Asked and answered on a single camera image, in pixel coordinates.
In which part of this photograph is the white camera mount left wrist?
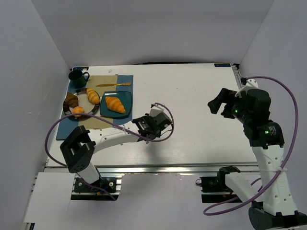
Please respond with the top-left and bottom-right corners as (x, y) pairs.
(149, 103), (164, 117)

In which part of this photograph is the dark brown bread piece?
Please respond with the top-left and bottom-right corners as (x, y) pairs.
(64, 92), (79, 108)

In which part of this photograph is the small orange bread roll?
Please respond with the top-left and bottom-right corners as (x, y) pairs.
(72, 106), (84, 117)

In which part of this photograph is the gold butter knife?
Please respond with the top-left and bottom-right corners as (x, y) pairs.
(96, 82), (131, 87)

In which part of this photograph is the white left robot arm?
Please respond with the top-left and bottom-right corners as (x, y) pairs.
(60, 112), (173, 184)

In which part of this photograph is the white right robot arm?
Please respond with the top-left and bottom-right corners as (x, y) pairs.
(208, 88), (307, 230)

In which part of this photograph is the teal square plate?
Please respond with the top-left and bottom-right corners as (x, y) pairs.
(100, 91), (132, 119)

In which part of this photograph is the white camera mount wrist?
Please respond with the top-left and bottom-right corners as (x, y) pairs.
(235, 78), (259, 98)
(149, 103), (164, 117)

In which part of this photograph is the blue label sticker right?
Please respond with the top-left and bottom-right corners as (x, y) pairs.
(214, 63), (231, 68)

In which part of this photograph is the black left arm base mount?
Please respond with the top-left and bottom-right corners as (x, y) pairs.
(71, 177), (121, 201)

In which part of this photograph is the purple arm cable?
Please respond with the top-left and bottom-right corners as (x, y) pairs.
(203, 76), (299, 216)
(45, 102), (175, 201)

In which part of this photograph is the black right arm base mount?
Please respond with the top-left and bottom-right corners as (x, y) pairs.
(195, 166), (242, 204)

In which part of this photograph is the aluminium table edge rail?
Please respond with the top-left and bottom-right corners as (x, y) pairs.
(43, 164), (259, 173)

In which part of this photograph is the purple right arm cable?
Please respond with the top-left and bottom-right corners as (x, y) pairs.
(203, 76), (299, 216)

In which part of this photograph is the large striped croissant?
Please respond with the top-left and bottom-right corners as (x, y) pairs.
(105, 96), (126, 114)

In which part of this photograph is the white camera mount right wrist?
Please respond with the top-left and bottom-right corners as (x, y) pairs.
(235, 78), (259, 98)

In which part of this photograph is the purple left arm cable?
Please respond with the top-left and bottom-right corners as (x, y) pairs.
(45, 102), (175, 201)

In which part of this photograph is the striped bread roll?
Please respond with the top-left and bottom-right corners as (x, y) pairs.
(86, 88), (100, 104)

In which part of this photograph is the dark round bread plate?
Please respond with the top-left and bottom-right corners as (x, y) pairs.
(63, 88), (101, 121)

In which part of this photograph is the blue and beige placemat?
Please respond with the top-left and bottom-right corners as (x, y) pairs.
(56, 74), (133, 140)

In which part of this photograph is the blue label sticker left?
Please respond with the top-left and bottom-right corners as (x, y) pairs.
(72, 67), (89, 71)

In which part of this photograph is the blue label sticker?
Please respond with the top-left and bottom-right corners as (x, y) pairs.
(72, 67), (89, 71)
(214, 63), (231, 68)

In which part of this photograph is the dark green mug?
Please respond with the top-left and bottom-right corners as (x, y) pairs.
(68, 70), (90, 88)

